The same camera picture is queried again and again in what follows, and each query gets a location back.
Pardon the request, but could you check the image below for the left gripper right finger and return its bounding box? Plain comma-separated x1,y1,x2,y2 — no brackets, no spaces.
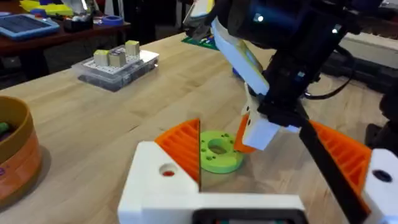
298,119,398,224

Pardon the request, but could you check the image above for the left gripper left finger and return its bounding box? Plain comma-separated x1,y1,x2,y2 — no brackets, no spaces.
117,118,201,224

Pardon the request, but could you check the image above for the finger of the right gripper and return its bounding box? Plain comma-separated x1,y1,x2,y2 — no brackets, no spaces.
233,82,282,155

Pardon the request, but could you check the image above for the green disc with holes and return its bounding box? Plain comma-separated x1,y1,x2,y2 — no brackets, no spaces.
200,130,245,174

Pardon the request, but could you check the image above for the green board with blocks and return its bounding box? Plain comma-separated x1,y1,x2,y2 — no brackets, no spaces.
182,33,220,51

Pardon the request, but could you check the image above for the clear box with blocks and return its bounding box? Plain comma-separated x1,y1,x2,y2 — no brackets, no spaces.
71,39,160,93

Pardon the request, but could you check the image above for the orange tub with toys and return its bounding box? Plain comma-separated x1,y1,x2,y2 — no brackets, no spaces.
0,95,43,210

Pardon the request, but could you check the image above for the blue tape roll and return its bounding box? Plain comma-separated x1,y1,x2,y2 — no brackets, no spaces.
101,14,124,26

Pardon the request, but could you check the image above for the small black box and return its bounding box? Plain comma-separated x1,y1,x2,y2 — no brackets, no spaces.
63,14,94,33

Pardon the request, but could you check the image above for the dark wooden side table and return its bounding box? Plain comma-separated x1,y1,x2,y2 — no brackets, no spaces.
0,0,132,80

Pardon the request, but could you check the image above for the blue tray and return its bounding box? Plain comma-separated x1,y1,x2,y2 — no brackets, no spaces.
0,14,60,40

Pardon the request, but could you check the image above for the yellow toy block heap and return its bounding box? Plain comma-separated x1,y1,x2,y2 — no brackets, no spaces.
19,0,74,17

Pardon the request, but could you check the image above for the black cable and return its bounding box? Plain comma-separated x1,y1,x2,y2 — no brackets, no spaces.
303,46,357,101

